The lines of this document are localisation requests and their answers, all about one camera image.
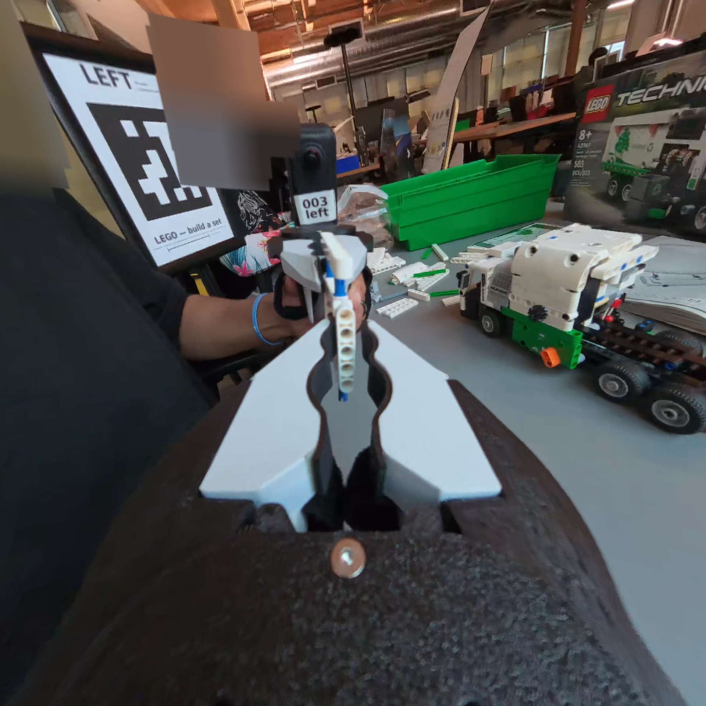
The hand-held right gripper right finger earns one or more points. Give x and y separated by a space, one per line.
435 435

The printed cardboard lego box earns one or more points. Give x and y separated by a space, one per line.
634 143

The black framed marker sign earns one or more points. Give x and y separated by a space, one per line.
110 110

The white and green lego truck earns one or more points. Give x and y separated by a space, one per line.
551 276

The green plastic bin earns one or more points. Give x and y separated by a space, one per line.
469 204

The white foam board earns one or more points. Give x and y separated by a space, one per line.
463 82

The long wooden workbench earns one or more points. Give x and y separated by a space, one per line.
513 128

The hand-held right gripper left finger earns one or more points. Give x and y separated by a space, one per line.
259 430

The white lego beam assembly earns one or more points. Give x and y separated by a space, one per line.
345 336

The person's left hand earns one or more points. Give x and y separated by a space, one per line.
289 330

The pile of white lego pieces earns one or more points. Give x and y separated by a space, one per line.
408 273

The black light stand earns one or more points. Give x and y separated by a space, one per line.
346 71

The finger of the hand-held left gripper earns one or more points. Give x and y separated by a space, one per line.
300 262
356 256

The green printed paper sheet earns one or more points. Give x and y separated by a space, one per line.
513 234

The person's left forearm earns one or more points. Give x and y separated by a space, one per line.
220 325

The blue wristband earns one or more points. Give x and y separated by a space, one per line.
256 322

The open instruction booklet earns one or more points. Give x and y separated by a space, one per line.
673 276

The clear plastic bag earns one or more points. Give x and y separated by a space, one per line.
364 209

